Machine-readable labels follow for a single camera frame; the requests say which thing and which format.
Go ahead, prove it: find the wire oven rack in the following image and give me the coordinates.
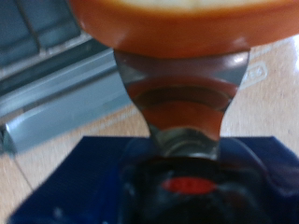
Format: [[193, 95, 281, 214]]
[[0, 0, 85, 63]]

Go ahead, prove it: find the glass oven door with handle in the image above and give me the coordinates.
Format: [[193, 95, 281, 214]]
[[0, 36, 299, 157]]

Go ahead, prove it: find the toast bread slice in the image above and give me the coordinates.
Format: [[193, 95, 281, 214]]
[[66, 0, 299, 60]]

